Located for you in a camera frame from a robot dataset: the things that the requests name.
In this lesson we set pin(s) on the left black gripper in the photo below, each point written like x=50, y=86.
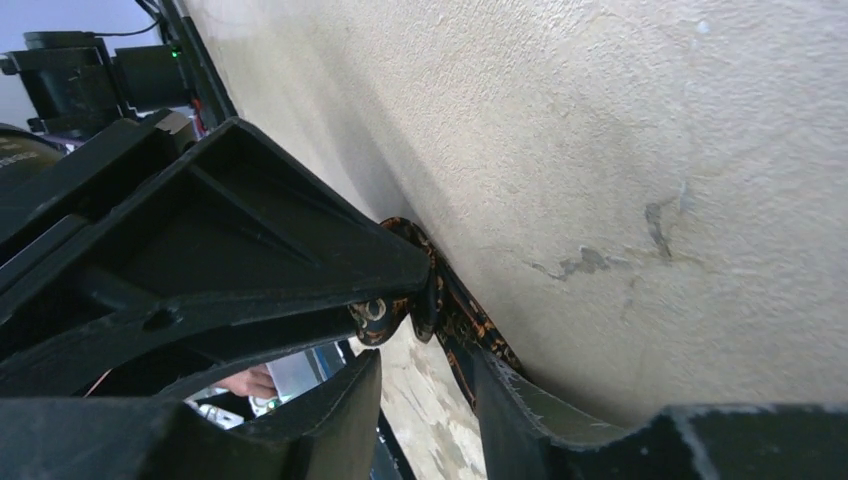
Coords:
x=329, y=432

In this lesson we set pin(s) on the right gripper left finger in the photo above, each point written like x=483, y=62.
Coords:
x=142, y=265

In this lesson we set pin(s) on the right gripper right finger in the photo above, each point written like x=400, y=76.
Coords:
x=528, y=433

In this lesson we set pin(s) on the dark brown patterned tie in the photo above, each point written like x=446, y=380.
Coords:
x=443, y=309

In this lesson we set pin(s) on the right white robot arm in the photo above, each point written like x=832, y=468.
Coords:
x=79, y=90

